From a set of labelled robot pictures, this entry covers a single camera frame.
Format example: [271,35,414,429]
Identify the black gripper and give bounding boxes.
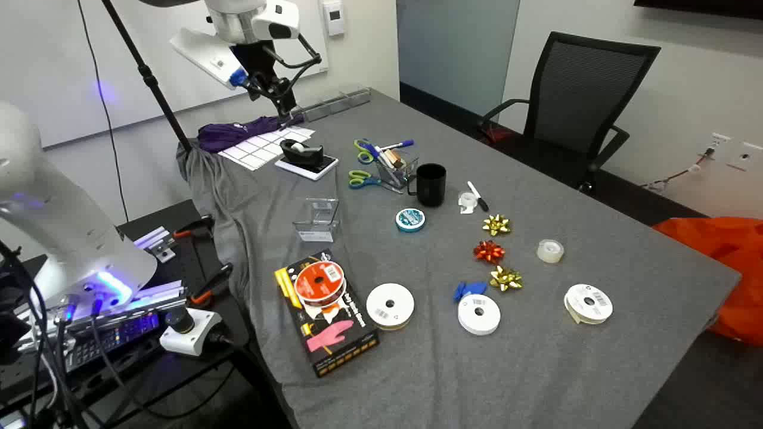
[230,41,299,118]

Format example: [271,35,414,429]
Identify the blue green scissors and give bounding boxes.
[345,167,386,192]
[351,137,403,184]

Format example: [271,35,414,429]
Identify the black tape dispenser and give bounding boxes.
[277,136,327,171]

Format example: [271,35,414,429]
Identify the purple cloth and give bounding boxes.
[196,113,298,155]

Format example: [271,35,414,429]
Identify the white black flat tray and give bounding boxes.
[271,152,340,184]

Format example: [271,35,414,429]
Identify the small clear acrylic stand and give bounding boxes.
[291,196,342,244]

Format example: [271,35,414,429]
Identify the black tripod pole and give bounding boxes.
[100,0,196,152]

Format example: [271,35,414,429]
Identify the black mug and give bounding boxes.
[405,162,447,209]

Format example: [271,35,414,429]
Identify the round teal mint tin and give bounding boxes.
[394,204,429,236]

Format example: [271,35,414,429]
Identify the small clear plastic piece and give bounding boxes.
[456,188,478,217]

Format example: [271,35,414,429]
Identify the white marker black cap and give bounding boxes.
[465,178,490,213]

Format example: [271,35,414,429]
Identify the black ribbon box orange spool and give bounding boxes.
[271,247,382,378]

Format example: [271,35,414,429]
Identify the white ribbon spool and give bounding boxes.
[364,281,417,333]
[456,293,503,339]
[560,281,614,329]

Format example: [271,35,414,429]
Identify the gold gift bow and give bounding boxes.
[478,212,512,237]
[489,264,525,295]

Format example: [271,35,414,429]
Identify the white emergency stop box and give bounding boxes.
[157,305,223,356]

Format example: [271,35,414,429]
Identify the red gift bow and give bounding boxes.
[471,237,508,264]

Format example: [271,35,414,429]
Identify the blue gift bow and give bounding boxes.
[450,279,490,305]

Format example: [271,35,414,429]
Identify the black mesh office chair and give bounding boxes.
[473,31,662,192]

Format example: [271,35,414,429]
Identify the clear tape roll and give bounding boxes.
[533,236,568,266]

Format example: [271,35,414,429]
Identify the black equipment cart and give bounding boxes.
[0,198,271,429]

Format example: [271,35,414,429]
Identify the grey table cloth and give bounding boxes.
[173,86,744,429]

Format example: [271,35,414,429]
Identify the orange bag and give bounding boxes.
[651,213,763,351]

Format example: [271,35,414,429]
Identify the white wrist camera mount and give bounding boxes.
[169,25,249,91]

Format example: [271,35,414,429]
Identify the white wall thermostat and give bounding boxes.
[320,0,348,41]

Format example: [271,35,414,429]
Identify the black wall television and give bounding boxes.
[631,0,763,22]

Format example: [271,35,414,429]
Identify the white wall outlet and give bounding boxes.
[708,130,734,162]

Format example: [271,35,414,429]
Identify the white wall plate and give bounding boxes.
[726,141,763,173]

